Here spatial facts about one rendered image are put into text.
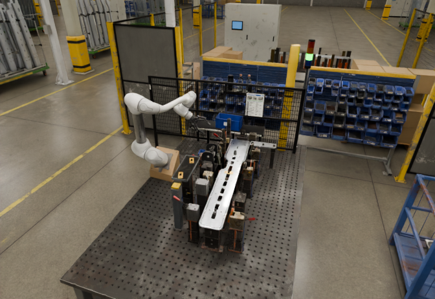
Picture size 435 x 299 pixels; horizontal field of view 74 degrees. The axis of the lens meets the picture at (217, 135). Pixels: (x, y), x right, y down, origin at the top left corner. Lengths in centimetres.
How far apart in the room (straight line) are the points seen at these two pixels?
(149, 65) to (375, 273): 414
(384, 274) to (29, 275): 357
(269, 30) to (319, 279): 720
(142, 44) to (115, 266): 346
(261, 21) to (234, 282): 780
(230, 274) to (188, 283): 31
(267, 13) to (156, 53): 492
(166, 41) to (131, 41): 63
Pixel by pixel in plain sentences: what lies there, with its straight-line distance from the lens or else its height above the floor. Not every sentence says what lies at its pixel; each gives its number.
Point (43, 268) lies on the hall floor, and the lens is 368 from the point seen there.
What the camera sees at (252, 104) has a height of 130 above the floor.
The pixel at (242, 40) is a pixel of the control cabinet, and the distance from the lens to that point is 931.
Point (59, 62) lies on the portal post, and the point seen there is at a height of 60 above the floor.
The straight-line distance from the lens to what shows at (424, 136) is 482.
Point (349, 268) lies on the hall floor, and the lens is 354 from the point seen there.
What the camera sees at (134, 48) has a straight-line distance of 505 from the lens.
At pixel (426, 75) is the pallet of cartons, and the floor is 135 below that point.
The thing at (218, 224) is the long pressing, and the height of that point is 100.
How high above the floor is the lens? 260
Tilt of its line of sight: 28 degrees down
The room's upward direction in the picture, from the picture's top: 1 degrees clockwise
